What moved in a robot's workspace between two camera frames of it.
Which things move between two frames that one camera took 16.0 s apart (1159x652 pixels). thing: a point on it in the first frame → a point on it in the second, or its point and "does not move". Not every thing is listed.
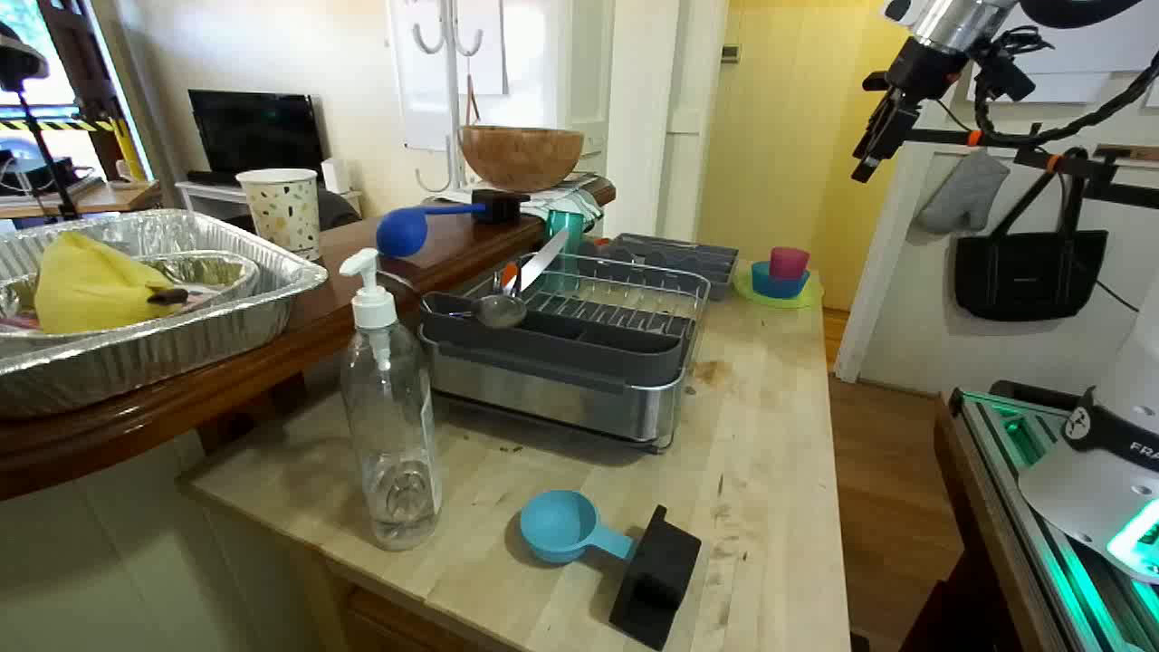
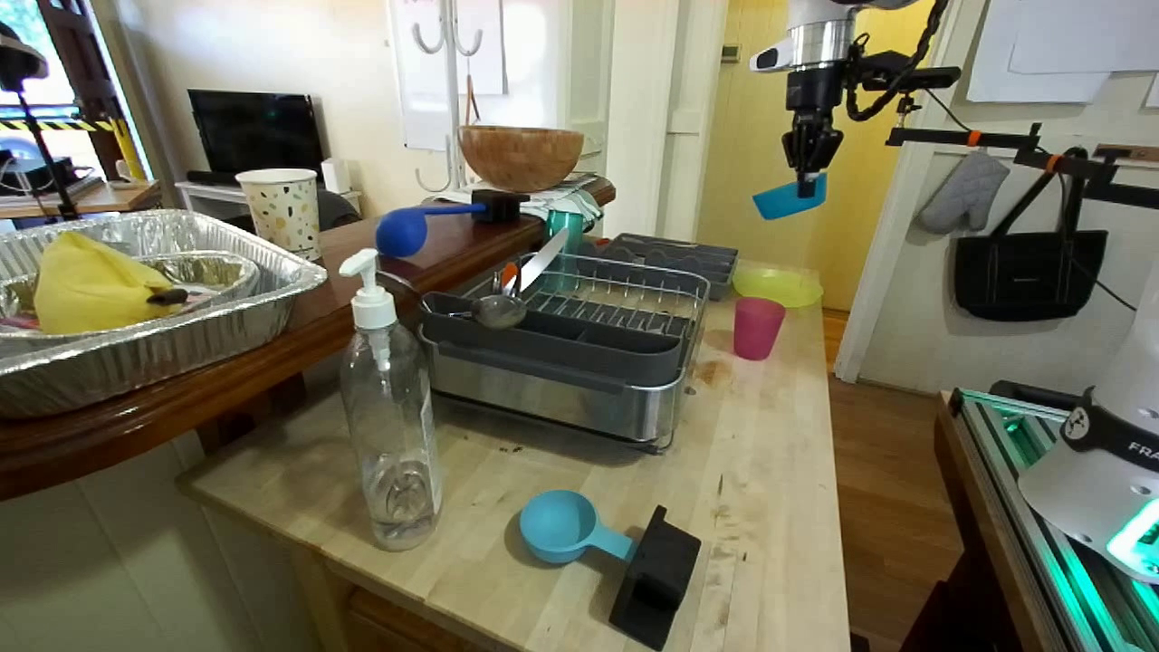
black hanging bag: x=1029 y=278 does not move
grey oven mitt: x=964 y=196 does not move
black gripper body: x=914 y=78 → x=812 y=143
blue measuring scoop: x=564 y=525 does not move
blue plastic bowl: x=773 y=284 → x=784 y=200
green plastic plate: x=748 y=287 does not move
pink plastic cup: x=790 y=261 → x=755 y=329
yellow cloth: x=85 y=287 does not move
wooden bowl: x=520 y=159 does not move
